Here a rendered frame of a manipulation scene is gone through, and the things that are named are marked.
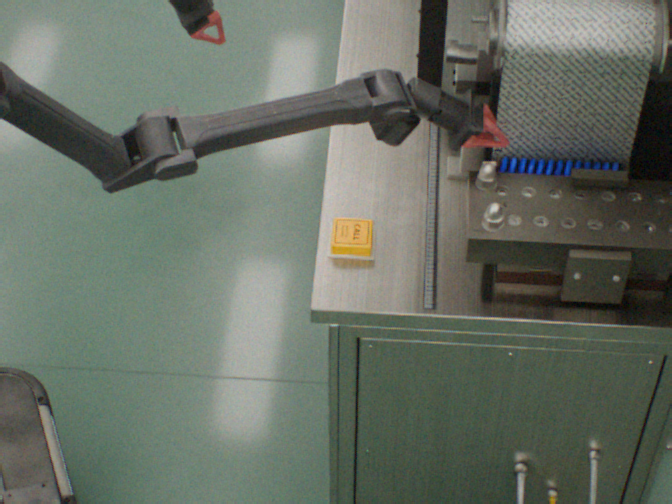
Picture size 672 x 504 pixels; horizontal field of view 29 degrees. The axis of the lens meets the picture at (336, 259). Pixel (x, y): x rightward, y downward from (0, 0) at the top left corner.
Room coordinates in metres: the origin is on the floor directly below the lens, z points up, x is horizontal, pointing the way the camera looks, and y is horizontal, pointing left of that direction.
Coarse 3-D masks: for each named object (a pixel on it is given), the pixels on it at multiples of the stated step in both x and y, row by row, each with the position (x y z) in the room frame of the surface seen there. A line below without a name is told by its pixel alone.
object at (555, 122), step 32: (512, 96) 1.65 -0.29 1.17; (544, 96) 1.65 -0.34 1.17; (576, 96) 1.64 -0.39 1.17; (608, 96) 1.64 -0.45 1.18; (640, 96) 1.64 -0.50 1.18; (512, 128) 1.65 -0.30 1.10; (544, 128) 1.65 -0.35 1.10; (576, 128) 1.64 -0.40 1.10; (608, 128) 1.64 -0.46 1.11; (576, 160) 1.64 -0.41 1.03; (608, 160) 1.64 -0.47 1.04
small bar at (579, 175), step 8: (576, 176) 1.58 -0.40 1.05; (584, 176) 1.58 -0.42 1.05; (592, 176) 1.58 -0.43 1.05; (600, 176) 1.58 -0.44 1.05; (608, 176) 1.58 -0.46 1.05; (616, 176) 1.58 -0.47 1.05; (624, 176) 1.58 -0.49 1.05; (576, 184) 1.58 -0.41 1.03; (584, 184) 1.58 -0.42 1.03; (592, 184) 1.58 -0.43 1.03; (600, 184) 1.58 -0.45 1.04; (608, 184) 1.58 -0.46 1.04; (616, 184) 1.58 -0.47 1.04; (624, 184) 1.57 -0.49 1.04
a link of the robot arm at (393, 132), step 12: (396, 72) 1.68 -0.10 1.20; (408, 96) 1.63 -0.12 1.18; (396, 108) 1.59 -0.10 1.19; (408, 108) 1.60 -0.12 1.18; (396, 120) 1.59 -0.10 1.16; (420, 120) 1.66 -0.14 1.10; (384, 132) 1.64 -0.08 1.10; (396, 132) 1.64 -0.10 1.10; (408, 132) 1.64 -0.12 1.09; (396, 144) 1.64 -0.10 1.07
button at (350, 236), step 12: (336, 228) 1.58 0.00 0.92; (348, 228) 1.58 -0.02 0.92; (360, 228) 1.58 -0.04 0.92; (372, 228) 1.59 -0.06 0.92; (336, 240) 1.55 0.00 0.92; (348, 240) 1.55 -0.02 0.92; (360, 240) 1.55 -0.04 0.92; (336, 252) 1.54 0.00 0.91; (348, 252) 1.54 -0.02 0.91; (360, 252) 1.53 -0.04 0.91
